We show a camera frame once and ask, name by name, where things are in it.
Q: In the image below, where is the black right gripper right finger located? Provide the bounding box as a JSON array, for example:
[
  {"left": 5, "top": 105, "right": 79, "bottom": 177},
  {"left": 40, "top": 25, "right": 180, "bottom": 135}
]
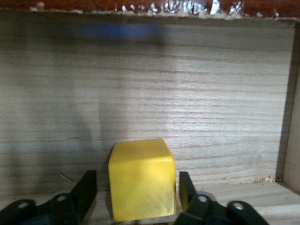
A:
[{"left": 174, "top": 171, "right": 270, "bottom": 225}]

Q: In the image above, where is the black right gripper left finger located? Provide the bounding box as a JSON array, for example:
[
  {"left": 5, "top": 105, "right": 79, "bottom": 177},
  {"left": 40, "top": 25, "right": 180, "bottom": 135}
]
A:
[{"left": 0, "top": 170, "right": 97, "bottom": 225}]

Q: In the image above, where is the yellow block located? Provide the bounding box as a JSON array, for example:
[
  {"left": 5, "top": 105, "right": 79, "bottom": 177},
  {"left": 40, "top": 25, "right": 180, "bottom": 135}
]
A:
[{"left": 108, "top": 138, "right": 176, "bottom": 222}]

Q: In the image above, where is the wooden drawer with white handle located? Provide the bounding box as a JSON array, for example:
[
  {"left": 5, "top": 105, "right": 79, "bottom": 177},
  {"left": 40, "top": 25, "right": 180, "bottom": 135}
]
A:
[{"left": 0, "top": 0, "right": 300, "bottom": 225}]

